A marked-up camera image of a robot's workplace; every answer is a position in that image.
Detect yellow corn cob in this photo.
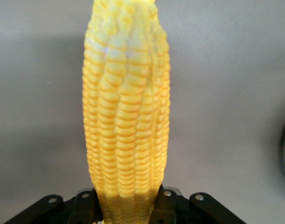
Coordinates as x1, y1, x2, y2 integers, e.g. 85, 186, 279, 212
82, 0, 171, 224

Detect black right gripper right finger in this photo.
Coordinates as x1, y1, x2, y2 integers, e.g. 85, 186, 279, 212
153, 186, 247, 224

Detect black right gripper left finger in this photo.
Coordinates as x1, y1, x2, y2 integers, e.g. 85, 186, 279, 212
4, 188, 105, 224

